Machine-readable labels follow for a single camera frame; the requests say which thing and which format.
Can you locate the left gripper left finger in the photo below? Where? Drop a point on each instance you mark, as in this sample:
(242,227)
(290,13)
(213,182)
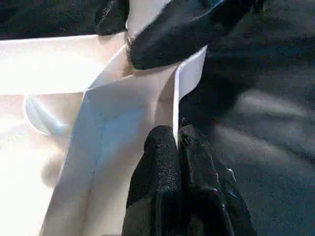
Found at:
(157,186)

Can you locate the white plastic stool seat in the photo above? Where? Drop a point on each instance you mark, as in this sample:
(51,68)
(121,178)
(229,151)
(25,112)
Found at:
(49,73)

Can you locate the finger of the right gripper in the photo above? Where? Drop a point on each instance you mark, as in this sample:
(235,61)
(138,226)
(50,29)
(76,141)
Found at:
(113,17)
(177,39)

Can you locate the white plastic table leg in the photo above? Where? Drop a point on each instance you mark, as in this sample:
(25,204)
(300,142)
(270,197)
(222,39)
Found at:
(145,14)

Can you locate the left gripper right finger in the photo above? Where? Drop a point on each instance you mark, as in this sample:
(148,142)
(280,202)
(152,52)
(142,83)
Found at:
(206,196)

